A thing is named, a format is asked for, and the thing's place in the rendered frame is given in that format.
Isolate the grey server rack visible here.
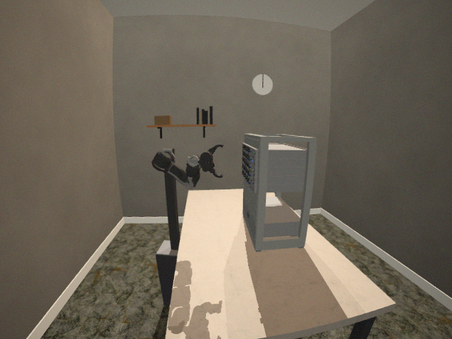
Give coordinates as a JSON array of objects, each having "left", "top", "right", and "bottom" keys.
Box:
[{"left": 242, "top": 134, "right": 317, "bottom": 252}]

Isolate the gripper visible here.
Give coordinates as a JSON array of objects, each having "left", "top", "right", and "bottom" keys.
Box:
[{"left": 190, "top": 145, "right": 224, "bottom": 178}]

